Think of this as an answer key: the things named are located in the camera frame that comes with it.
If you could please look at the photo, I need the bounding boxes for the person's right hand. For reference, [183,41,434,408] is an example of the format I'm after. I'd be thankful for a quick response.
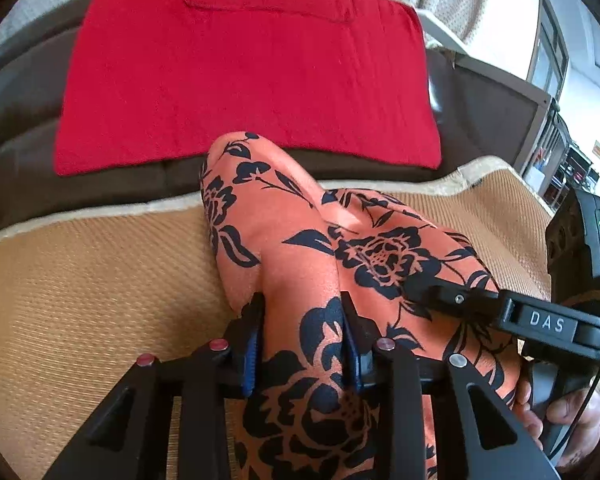
[511,379,600,468]

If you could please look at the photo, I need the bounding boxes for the dark framed window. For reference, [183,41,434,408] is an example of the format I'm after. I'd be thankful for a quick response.
[526,0,572,107]

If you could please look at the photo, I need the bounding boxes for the tan woven mat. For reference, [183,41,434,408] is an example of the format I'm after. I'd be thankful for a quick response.
[0,156,556,480]

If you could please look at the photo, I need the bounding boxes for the cluttered storage shelf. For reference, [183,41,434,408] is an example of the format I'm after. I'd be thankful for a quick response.
[525,105,600,211]

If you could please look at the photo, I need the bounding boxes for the red knitted cloth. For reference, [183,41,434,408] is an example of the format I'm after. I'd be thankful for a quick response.
[54,0,443,177]

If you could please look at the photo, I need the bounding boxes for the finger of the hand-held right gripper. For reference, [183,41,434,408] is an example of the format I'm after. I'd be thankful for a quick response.
[419,282,513,323]

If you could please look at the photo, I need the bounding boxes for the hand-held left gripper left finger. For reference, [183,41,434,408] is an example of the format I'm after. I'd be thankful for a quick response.
[45,292,268,480]

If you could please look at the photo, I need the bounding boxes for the orange floral garment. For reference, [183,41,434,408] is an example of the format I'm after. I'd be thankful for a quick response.
[198,131,533,480]

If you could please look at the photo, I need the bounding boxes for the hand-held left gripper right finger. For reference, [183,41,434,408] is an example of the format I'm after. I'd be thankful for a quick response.
[339,290,562,480]

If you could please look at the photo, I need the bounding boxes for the grey wooden armrest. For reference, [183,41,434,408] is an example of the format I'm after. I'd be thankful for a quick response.
[420,10,563,176]

